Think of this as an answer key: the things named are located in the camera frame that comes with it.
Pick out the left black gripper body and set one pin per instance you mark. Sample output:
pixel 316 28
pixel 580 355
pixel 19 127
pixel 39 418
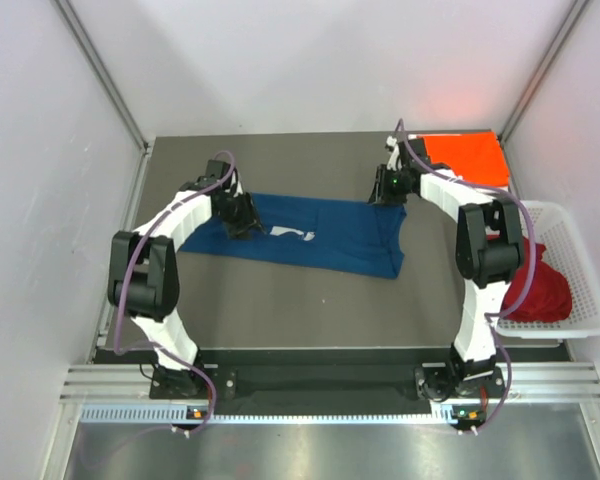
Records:
pixel 239 215

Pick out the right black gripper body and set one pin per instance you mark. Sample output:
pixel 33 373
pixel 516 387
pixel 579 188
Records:
pixel 391 186

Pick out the blue t shirt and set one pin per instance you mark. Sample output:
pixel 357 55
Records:
pixel 346 236

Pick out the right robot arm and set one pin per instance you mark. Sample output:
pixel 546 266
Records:
pixel 489 251

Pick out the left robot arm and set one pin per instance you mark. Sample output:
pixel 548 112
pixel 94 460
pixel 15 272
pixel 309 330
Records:
pixel 143 279

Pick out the folded orange t shirt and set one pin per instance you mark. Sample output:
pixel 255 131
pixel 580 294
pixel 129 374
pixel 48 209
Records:
pixel 470 157

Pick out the red t shirt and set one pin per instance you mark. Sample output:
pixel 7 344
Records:
pixel 549 299

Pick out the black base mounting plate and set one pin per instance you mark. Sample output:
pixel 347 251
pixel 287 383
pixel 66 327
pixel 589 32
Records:
pixel 380 381

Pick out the white plastic basket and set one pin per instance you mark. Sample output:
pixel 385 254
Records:
pixel 565 253

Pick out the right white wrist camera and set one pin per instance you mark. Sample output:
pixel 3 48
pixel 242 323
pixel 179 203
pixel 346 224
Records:
pixel 392 145

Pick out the grey slotted cable duct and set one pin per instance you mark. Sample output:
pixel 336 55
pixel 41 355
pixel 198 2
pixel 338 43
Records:
pixel 438 414

